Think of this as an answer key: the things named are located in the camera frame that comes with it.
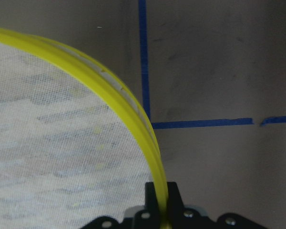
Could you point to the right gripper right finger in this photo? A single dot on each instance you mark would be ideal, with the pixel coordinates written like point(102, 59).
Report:
point(186, 217)

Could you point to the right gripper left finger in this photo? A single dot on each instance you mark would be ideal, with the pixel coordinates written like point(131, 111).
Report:
point(139, 217)

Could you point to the yellow steamer layer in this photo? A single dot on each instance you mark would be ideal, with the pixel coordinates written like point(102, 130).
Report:
point(75, 143)

